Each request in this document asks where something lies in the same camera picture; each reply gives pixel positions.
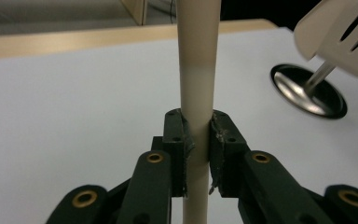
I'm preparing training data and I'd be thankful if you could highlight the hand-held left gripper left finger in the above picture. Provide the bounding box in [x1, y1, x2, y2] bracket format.
[151, 107, 197, 199]

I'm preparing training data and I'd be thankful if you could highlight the steel utensil rack stand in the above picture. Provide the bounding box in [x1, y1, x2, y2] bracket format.
[269, 60, 349, 120]

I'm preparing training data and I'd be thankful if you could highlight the white paper sheet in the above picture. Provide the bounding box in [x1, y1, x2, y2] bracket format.
[0, 26, 358, 224]

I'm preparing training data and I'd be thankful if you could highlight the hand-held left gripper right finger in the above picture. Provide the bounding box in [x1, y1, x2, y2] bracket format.
[207, 108, 252, 199]

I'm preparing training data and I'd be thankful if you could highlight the beige slotted spatula wooden handle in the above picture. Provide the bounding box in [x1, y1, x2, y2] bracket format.
[293, 0, 358, 79]

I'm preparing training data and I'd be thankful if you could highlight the beige skimmer spoon wooden handle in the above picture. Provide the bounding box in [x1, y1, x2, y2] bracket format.
[174, 0, 223, 224]

